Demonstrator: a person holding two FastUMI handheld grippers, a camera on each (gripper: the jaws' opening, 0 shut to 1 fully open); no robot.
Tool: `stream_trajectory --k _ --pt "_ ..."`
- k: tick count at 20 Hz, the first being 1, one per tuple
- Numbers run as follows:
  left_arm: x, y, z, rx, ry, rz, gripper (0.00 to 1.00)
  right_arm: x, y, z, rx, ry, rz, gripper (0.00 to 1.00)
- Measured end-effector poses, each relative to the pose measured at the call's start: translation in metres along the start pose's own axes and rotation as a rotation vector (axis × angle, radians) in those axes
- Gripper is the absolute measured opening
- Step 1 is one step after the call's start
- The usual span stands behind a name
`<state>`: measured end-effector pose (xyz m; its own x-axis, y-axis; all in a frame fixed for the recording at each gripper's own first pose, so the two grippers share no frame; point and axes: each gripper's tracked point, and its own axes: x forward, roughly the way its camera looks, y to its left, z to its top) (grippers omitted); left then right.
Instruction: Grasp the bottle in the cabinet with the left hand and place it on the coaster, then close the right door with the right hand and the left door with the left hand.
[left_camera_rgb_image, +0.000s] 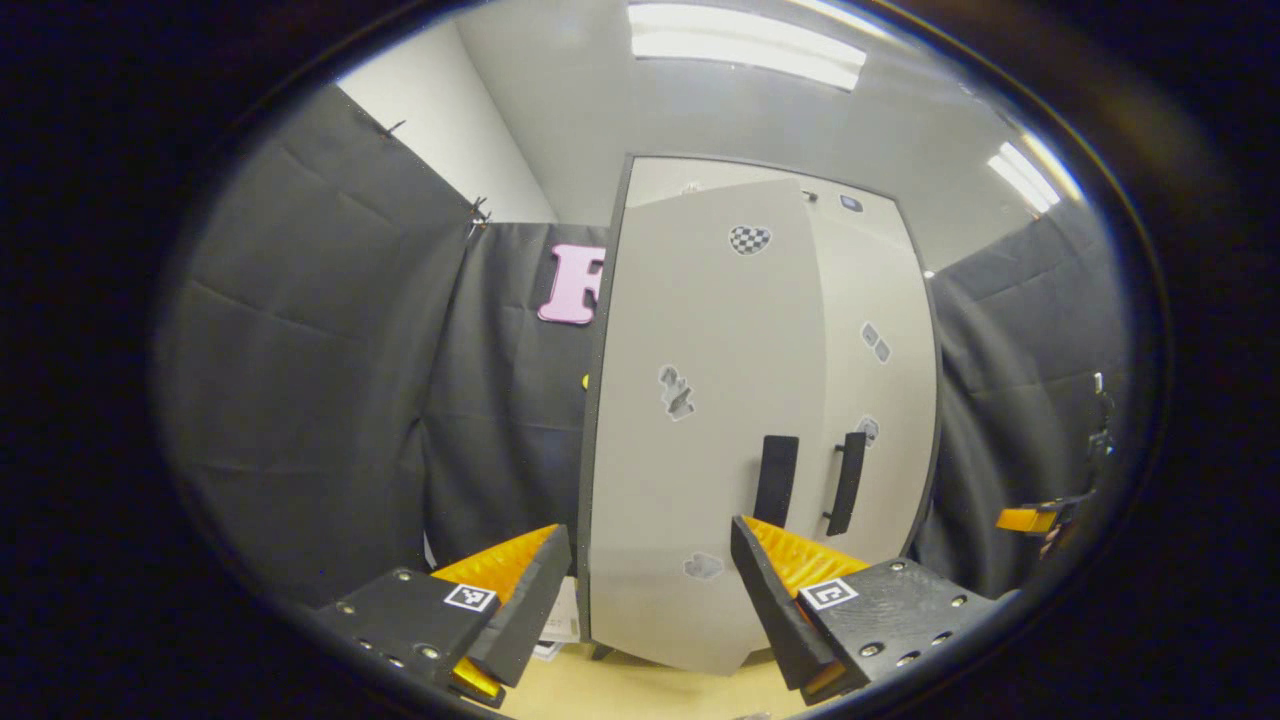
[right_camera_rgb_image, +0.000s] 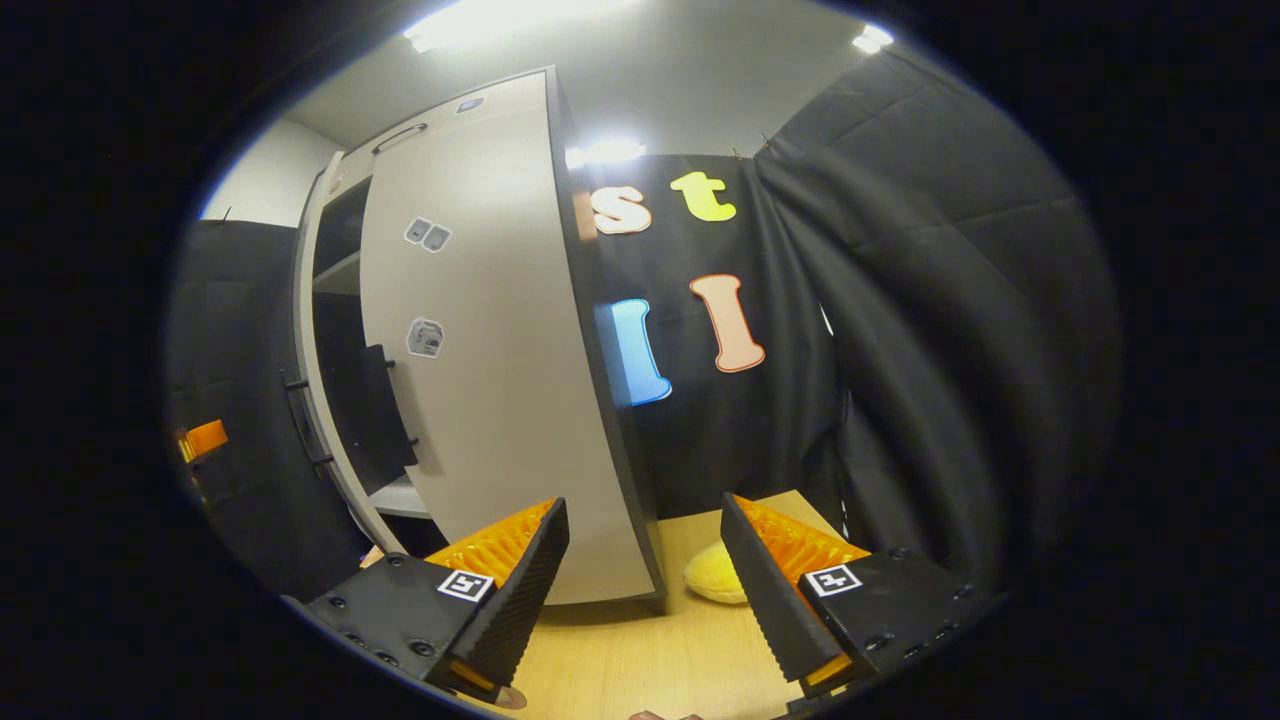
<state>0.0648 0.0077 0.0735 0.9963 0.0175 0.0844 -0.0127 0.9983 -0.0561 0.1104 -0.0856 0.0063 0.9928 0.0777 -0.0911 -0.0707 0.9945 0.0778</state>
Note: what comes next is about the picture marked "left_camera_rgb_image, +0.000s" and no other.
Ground printed paper sheet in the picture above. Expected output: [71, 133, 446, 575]
[533, 575, 583, 661]

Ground long ceiling light panel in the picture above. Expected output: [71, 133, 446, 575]
[988, 140, 1086, 214]
[627, 2, 869, 91]

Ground white cabinet door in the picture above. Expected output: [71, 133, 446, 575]
[800, 190, 938, 561]
[588, 178, 831, 676]

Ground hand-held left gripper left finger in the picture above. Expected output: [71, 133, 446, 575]
[312, 523, 572, 709]

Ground black door handle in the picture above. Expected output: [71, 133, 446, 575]
[822, 431, 868, 537]
[752, 435, 800, 528]

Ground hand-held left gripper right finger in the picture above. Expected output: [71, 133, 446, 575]
[729, 514, 1001, 706]

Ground white and grey cabinet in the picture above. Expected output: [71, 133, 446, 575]
[577, 152, 941, 661]

